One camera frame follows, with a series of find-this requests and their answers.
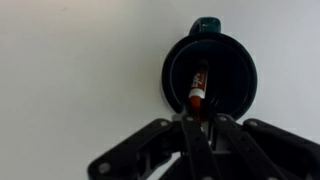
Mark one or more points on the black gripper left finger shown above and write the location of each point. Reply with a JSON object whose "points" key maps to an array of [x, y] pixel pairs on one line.
{"points": [[141, 154]]}

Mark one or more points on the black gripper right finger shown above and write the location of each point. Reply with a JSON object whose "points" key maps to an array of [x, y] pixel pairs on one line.
{"points": [[269, 152]]}

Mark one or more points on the orange white marker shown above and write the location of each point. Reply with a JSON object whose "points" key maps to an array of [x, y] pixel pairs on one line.
{"points": [[198, 89]]}

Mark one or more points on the dark teal enamel mug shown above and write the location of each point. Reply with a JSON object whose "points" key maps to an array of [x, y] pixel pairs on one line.
{"points": [[231, 72]]}

